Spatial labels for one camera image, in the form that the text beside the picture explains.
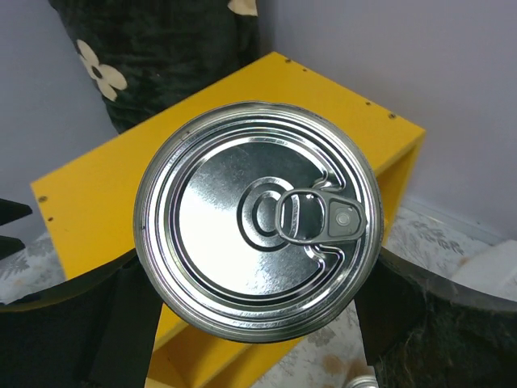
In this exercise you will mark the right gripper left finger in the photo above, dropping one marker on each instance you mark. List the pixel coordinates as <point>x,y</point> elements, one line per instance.
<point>96,330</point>

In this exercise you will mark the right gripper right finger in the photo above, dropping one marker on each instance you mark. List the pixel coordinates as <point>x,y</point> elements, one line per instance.
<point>420,329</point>

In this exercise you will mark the white crumpled cloth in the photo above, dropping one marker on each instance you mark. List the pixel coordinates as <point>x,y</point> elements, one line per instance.
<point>493,271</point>

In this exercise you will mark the yellow wooden shelf cabinet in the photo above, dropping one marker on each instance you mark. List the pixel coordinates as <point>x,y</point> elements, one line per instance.
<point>87,204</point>

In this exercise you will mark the floral patterned table mat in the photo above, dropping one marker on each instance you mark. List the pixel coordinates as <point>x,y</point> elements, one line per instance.
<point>328,357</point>

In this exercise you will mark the blue soup can top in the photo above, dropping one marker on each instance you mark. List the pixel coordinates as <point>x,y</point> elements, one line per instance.
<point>258,222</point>

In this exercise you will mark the black floral plush blanket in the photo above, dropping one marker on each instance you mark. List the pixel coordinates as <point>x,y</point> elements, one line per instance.
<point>146,56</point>

